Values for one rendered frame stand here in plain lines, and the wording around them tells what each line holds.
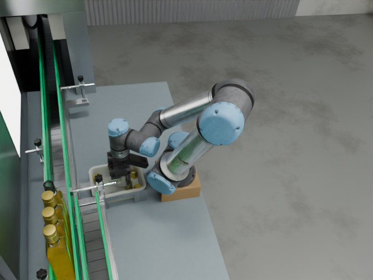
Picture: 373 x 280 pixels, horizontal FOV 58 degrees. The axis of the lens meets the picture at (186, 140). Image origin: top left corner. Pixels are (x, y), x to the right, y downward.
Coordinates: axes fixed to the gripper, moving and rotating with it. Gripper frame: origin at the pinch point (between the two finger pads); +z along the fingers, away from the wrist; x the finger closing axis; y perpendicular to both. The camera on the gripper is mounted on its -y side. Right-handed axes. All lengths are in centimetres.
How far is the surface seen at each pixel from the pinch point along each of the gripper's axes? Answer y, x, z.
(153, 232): -5.3, 23.4, 5.5
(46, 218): 28, 33, -35
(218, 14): -174, -289, 72
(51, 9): 19, -74, -46
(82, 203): 19.5, 11.2, -8.0
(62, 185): 26.1, 0.6, -7.5
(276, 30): -240, -252, 81
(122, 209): 4.4, 9.4, 5.5
